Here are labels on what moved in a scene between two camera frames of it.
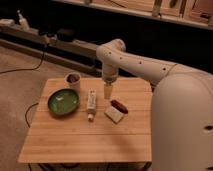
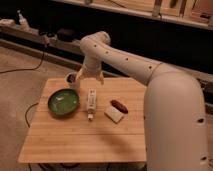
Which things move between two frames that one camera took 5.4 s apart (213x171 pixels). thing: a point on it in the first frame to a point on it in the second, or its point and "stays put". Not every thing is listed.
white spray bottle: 23,22 stays put
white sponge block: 114,115 stays put
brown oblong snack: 119,106 stays put
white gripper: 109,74 to 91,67
